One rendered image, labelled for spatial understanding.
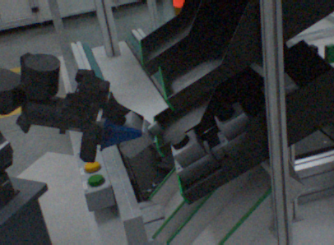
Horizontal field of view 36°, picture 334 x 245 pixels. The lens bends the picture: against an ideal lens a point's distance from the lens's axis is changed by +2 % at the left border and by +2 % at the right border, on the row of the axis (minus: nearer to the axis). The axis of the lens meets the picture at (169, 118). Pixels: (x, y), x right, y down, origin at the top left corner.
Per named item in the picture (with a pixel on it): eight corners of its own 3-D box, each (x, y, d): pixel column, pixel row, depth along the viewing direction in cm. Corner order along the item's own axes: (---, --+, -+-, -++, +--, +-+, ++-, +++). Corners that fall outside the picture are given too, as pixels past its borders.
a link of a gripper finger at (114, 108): (104, 126, 97) (109, 100, 93) (107, 115, 100) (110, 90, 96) (141, 131, 98) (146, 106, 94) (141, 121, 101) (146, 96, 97)
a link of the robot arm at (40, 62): (-14, 107, 93) (-16, 49, 86) (18, 88, 99) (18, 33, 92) (39, 134, 90) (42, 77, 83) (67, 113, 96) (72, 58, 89)
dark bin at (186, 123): (164, 159, 91) (141, 129, 88) (159, 125, 103) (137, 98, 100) (303, 73, 86) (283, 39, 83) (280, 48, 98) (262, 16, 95)
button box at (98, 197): (89, 213, 129) (83, 192, 126) (80, 171, 147) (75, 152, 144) (116, 205, 130) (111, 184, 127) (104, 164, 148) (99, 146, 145)
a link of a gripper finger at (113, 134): (99, 152, 90) (103, 126, 87) (102, 140, 93) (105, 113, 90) (138, 159, 91) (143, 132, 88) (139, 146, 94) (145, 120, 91)
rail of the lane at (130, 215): (130, 256, 118) (122, 217, 114) (85, 106, 196) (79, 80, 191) (153, 248, 119) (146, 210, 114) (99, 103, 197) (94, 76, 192)
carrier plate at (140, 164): (144, 204, 120) (142, 196, 119) (125, 155, 141) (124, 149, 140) (239, 177, 124) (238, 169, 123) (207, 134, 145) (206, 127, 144)
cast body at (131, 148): (130, 159, 96) (103, 136, 93) (132, 145, 99) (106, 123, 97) (163, 135, 92) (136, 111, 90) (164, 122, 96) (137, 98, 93)
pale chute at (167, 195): (170, 248, 100) (151, 238, 98) (164, 207, 112) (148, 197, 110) (264, 143, 91) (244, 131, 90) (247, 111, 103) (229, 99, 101)
